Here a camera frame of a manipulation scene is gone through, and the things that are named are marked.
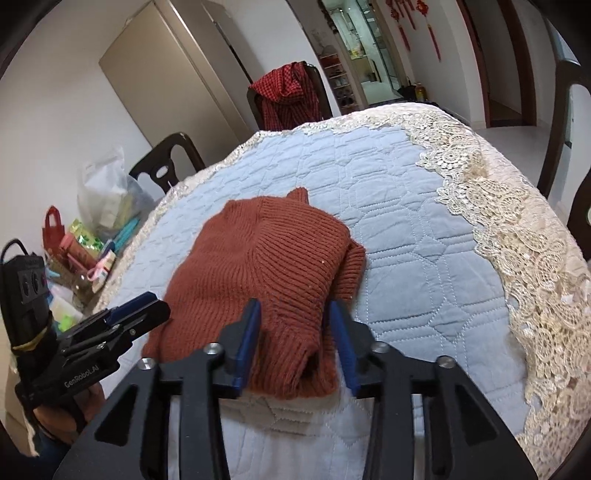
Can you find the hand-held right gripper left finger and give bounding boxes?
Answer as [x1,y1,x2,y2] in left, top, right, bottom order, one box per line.
[53,298,263,480]

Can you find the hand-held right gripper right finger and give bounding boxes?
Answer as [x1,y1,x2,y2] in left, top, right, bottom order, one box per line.
[328,299,539,480]

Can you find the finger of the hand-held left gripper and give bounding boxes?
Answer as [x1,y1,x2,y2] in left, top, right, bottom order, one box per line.
[55,292,158,348]
[60,301,171,370]

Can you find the rust knitted sweater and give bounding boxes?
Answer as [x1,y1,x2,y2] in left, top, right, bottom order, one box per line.
[141,187,368,400]

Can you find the person's left forearm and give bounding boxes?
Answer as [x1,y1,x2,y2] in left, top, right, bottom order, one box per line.
[34,427,70,457]

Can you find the person's left hand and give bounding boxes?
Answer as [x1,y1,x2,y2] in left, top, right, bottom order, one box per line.
[36,383,106,437]

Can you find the small white box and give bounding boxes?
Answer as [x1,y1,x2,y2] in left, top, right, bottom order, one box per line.
[48,284,84,319]

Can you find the glass jar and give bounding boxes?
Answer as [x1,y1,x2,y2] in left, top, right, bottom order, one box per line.
[74,270,95,301]

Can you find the pink packet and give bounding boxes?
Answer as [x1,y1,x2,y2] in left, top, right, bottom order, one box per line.
[60,233,100,273]

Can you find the red gift bag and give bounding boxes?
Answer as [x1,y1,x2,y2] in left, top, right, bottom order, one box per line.
[42,206,65,259]

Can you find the green snack packet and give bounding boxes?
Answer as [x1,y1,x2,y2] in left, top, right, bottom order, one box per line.
[68,220,105,259]

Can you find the white plastic bag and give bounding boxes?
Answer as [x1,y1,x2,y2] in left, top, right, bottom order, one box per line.
[76,145,155,232]

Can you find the dark wooden chair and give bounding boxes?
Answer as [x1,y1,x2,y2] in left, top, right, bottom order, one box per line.
[129,132,206,195]
[538,46,591,259]
[247,62,333,132]

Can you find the cream lace tablecloth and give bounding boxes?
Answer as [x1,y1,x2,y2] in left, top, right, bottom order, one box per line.
[92,102,591,480]

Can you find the beige cabinet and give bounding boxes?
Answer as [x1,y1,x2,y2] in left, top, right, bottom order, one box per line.
[99,0,254,148]

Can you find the red checked garment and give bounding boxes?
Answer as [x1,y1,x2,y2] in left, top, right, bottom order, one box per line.
[249,62,321,130]

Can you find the shoe rack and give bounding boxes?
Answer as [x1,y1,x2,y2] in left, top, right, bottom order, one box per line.
[318,53,358,114]

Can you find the sliding glass door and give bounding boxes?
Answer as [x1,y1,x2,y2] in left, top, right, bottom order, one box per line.
[323,0,402,104]

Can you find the black cable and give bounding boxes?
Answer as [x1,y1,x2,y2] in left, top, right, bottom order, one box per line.
[0,237,29,265]

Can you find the dark wooden door frame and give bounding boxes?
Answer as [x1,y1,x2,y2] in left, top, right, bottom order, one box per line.
[457,0,539,127]

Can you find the red hanging wall decorations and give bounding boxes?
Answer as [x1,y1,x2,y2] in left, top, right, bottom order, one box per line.
[385,0,441,63]

